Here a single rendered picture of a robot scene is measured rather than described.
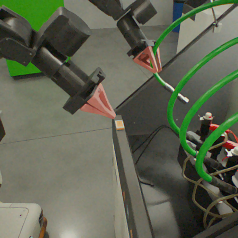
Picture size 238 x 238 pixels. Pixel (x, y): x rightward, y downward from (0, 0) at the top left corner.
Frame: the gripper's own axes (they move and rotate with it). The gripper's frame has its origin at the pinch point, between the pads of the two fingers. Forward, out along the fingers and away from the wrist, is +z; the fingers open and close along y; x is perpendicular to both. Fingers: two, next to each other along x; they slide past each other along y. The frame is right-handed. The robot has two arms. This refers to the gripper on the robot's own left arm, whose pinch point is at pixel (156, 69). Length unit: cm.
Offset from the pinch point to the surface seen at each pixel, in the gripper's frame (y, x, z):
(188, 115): -22.4, -9.6, 16.3
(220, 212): -15.2, 0.7, 41.3
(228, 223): -28.3, -6.8, 36.9
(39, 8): 170, 164, -206
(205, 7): -0.4, -21.0, -4.7
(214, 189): -8.8, 1.8, 37.9
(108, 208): 46, 111, 48
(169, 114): -16.4, -3.3, 14.1
